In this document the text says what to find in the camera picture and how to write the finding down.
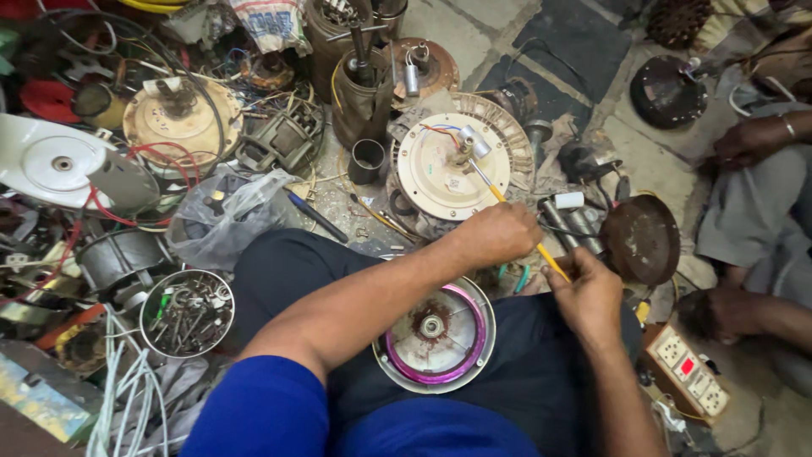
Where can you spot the ribbed fan stator disc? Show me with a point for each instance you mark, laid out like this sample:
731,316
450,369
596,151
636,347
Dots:
517,136

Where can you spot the person's left hand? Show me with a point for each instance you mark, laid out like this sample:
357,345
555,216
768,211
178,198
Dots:
495,235

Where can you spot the person's right hand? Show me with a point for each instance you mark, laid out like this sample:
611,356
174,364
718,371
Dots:
590,304

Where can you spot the dark floor mat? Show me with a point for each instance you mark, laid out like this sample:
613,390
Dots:
571,51

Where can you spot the tall brown tin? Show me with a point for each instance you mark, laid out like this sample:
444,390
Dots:
330,38

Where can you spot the rusty brown fan cover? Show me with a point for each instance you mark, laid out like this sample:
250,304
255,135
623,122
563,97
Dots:
641,238

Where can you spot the grey metal motor housing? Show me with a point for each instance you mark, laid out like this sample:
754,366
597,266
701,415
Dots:
120,257

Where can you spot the metal bowl of screws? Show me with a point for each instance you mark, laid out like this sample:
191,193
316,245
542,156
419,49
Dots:
187,314

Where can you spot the brown ribbed rotor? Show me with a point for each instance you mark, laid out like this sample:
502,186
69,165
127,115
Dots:
679,22

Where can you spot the grey motor stator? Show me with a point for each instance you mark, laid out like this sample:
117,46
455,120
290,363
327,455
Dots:
282,139

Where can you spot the rusty fan motor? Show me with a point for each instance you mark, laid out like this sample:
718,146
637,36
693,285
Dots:
438,66

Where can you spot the cream ceiling fan motor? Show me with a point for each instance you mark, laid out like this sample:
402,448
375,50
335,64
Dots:
438,171

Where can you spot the purple rimmed fan motor cover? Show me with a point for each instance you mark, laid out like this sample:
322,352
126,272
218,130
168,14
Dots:
438,343

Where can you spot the silver capacitor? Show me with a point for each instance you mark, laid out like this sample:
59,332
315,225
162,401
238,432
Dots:
412,80

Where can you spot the white fan housing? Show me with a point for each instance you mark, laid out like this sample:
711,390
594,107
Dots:
60,165

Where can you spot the beige dirty fan motor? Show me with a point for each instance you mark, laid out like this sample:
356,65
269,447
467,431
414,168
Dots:
184,124

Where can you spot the grey metal rods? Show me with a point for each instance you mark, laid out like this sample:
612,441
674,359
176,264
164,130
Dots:
574,228

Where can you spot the brown tin with tools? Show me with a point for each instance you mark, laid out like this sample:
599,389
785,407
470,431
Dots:
361,101

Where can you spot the person's blue shirt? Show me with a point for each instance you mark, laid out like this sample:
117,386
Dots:
266,412

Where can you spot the white plastic cap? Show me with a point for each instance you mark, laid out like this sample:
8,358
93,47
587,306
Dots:
569,200

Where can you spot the black metal sleeve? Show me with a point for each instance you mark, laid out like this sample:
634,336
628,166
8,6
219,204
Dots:
366,162

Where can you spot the white electrical switch board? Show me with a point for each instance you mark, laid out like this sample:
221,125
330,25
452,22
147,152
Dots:
688,368

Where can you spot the person's dark trousers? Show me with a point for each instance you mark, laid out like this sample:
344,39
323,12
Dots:
539,381

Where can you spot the clear plastic bag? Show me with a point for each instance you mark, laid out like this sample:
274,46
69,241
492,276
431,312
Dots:
222,219

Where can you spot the white printed sack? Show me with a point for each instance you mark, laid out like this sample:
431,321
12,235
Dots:
269,25

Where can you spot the red plastic part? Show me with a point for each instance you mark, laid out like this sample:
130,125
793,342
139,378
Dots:
47,101

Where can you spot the person's left fingers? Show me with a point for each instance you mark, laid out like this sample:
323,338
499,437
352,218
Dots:
530,232

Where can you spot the heap of scrap parts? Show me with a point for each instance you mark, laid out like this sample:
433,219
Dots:
44,273

